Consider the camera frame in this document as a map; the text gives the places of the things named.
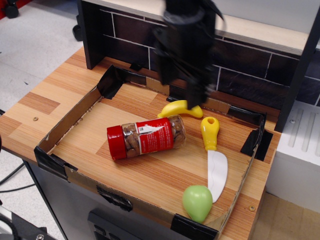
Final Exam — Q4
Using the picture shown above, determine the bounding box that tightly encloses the green toy pear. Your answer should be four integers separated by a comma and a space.
182, 185, 213, 223

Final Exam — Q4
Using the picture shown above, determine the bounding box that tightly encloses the yellow-handled white toy knife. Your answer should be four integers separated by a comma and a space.
200, 116, 228, 203

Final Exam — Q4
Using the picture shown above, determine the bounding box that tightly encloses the black floor cable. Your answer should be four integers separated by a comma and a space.
0, 159, 36, 194

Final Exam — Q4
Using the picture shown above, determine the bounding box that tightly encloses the black office chair wheel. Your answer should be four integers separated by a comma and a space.
72, 15, 83, 42

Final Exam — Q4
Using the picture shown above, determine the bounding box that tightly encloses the cardboard fence with black tape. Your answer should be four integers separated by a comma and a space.
34, 66, 265, 240

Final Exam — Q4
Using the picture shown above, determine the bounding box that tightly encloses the white ribbed appliance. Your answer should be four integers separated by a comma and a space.
266, 101, 320, 212

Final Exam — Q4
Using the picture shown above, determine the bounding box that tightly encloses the yellow toy banana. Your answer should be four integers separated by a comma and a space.
157, 100, 204, 118

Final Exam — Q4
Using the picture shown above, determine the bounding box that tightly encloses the black bracket with bolt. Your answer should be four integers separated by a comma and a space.
0, 213, 54, 240

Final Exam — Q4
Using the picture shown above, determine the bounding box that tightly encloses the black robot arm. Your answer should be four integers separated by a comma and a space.
153, 0, 223, 109

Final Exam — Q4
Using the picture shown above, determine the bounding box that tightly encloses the black shelf post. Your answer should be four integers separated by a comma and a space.
274, 9, 320, 133

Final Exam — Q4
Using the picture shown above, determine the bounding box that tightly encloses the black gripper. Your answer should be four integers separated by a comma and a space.
153, 21, 215, 110

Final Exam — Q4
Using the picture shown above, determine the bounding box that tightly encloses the dark brick backsplash panel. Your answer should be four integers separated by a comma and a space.
77, 0, 320, 111

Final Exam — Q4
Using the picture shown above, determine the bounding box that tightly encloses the black control panel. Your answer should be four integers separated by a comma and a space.
87, 212, 125, 240

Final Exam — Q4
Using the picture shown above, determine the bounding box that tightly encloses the red-lidded spice bottle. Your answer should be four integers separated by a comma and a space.
106, 115, 186, 160

